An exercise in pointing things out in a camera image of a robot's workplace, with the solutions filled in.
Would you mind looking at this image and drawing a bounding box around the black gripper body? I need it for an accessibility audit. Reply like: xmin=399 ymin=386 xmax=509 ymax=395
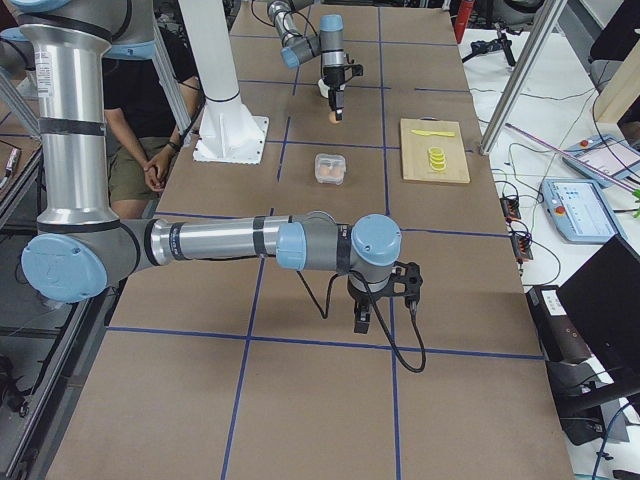
xmin=322 ymin=65 xmax=345 ymax=90
xmin=347 ymin=273 xmax=381 ymax=316

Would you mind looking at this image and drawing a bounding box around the clear plastic egg box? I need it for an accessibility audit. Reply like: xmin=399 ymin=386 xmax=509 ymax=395
xmin=315 ymin=153 xmax=346 ymax=185

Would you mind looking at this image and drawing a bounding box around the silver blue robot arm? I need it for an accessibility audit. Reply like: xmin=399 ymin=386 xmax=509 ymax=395
xmin=17 ymin=1 xmax=408 ymax=333
xmin=267 ymin=1 xmax=349 ymax=122

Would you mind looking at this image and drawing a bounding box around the white ceramic bowl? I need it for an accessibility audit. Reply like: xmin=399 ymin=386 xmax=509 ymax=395
xmin=317 ymin=78 xmax=329 ymax=99

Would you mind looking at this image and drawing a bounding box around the yellow plastic knife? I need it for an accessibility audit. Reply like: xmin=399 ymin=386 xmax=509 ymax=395
xmin=411 ymin=129 xmax=456 ymax=138

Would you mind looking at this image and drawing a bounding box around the wooden cutting board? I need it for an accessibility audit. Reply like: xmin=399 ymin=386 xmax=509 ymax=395
xmin=400 ymin=118 xmax=470 ymax=184

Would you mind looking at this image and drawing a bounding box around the seated person in black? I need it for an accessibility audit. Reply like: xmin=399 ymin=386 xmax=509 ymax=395
xmin=102 ymin=58 xmax=181 ymax=219

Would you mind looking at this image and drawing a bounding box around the blue teach pendant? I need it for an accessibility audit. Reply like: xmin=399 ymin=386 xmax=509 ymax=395
xmin=541 ymin=178 xmax=627 ymax=244
xmin=563 ymin=134 xmax=639 ymax=188

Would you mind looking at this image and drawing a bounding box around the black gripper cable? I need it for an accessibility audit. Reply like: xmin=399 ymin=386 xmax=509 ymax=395
xmin=295 ymin=269 xmax=428 ymax=373

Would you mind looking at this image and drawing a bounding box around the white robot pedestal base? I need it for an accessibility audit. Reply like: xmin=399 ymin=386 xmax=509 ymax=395
xmin=179 ymin=0 xmax=269 ymax=164

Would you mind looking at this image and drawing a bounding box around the aluminium frame post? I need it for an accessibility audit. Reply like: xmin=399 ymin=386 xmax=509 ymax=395
xmin=479 ymin=0 xmax=567 ymax=155

